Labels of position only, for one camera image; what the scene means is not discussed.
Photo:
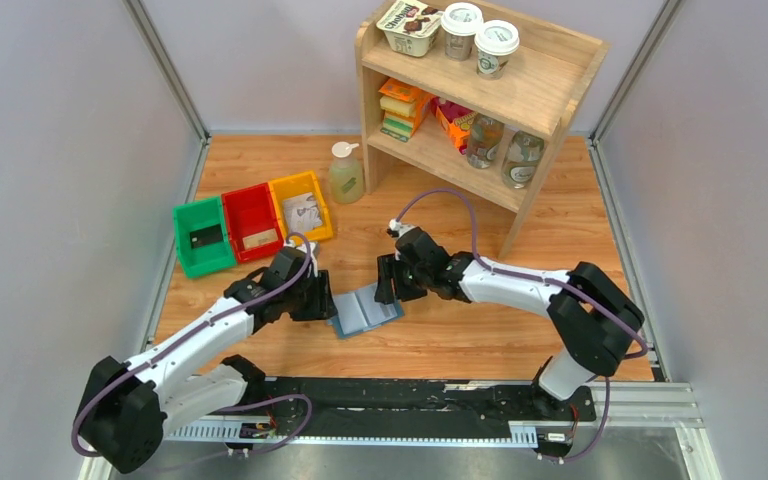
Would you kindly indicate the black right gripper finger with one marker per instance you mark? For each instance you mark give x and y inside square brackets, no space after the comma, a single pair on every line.
[384,293]
[386,268]

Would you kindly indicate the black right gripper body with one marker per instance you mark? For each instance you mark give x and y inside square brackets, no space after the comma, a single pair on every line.
[411,283]

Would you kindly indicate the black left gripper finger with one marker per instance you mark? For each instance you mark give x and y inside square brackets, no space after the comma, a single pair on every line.
[327,307]
[310,312]

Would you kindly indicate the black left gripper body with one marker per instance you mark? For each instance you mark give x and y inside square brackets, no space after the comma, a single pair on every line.
[305,291]

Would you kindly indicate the blue leather card holder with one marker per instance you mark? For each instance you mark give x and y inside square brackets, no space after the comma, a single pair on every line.
[358,312]

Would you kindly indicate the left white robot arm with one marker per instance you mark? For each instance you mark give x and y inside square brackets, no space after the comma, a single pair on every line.
[128,407]

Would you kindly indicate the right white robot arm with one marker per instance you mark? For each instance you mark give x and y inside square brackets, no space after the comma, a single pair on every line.
[596,321]

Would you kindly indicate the tan card in red bin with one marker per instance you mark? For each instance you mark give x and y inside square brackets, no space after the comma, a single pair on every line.
[259,239]

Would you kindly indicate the printed card in yellow bin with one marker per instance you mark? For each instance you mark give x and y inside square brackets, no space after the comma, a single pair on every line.
[302,213]

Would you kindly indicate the black card in green bin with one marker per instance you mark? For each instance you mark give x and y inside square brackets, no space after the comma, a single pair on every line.
[206,236]

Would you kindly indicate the soap dispenser bottle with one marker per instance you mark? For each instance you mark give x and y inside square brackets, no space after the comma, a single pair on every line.
[346,176]

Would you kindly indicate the red plastic bin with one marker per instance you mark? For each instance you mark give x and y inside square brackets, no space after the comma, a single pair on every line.
[250,210]

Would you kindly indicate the yellow plastic bin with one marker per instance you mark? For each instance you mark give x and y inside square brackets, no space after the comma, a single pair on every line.
[288,186]

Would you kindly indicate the green plastic bin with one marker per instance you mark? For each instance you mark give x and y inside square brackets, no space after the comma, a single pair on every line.
[207,260]

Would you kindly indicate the left glass bottle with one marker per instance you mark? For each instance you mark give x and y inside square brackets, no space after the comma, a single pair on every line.
[485,137]

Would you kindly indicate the glass bottle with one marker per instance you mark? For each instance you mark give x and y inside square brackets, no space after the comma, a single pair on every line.
[522,159]
[485,137]

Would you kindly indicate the right glass bottle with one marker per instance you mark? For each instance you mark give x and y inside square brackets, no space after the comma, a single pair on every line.
[522,159]

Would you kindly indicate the orange snack box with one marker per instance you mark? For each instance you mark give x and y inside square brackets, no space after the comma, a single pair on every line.
[455,120]

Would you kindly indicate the stack of sponges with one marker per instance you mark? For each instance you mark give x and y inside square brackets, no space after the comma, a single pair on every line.
[404,108]

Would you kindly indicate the wooden shelf unit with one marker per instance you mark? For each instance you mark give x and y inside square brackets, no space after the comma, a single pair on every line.
[540,93]

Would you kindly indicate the yogurt cup pack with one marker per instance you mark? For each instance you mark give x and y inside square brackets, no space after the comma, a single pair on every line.
[410,27]

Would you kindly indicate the right paper coffee cup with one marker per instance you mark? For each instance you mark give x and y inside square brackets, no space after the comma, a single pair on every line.
[496,41]

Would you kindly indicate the paper coffee cup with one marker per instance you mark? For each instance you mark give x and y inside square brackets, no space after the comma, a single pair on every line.
[496,41]
[460,23]

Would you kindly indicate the left paper coffee cup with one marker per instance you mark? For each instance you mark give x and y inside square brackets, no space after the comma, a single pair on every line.
[460,23]

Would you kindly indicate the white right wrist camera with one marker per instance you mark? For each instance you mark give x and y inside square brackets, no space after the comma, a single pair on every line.
[397,229]

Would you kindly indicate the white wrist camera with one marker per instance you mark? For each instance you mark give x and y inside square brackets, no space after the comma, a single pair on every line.
[312,249]
[397,229]

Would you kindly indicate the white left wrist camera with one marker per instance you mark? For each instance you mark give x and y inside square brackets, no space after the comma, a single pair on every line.
[312,249]

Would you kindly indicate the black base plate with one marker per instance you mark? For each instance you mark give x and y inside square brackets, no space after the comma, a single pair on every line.
[401,408]

